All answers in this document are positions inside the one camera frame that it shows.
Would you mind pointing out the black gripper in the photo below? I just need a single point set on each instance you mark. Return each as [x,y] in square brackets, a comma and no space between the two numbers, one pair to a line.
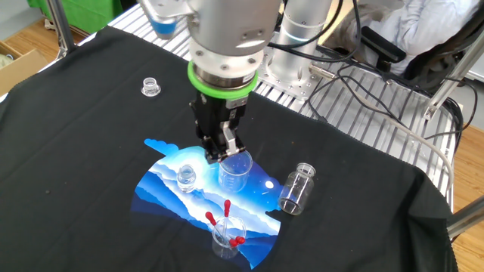
[211,117]

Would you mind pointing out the small glass vial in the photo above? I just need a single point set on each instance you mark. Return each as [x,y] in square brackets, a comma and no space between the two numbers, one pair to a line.
[186,181]

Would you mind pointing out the clear glass jar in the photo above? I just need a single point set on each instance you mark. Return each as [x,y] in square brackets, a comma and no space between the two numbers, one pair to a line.
[295,192]

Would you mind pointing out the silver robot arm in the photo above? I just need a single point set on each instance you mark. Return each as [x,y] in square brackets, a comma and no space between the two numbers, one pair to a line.
[227,30]

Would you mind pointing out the red bulb plastic dropper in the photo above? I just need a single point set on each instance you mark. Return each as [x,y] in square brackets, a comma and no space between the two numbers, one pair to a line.
[227,208]
[241,239]
[233,242]
[210,218]

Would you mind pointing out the large glass beaker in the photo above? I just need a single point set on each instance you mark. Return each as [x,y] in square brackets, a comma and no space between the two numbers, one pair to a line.
[234,177]

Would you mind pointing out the clear glass stopper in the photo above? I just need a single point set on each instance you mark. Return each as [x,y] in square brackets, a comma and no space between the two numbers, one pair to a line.
[150,87]

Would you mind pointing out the small glass beaker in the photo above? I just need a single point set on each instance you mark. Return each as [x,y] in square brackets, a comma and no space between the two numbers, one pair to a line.
[223,249]

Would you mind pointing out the black cloth with blue print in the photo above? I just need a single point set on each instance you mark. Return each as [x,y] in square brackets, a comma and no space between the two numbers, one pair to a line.
[75,151]

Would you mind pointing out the black office chair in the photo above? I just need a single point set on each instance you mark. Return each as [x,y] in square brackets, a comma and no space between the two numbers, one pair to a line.
[382,49]

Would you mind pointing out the green cloth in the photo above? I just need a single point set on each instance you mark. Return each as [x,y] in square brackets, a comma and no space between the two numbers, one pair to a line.
[87,13]

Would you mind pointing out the brown cardboard box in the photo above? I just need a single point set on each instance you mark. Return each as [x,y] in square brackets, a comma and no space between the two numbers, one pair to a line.
[22,72]

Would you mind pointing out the person in light shirt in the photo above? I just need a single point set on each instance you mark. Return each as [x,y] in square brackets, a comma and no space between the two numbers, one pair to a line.
[427,26]

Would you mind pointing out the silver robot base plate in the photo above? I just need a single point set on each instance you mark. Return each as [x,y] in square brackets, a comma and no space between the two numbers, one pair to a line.
[295,88]

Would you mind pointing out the wrist camera on silver bracket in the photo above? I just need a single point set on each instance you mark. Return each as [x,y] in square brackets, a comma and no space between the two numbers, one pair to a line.
[162,19]

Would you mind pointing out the aluminium frame post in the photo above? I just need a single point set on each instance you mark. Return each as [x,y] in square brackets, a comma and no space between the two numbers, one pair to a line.
[62,26]
[453,77]
[469,217]

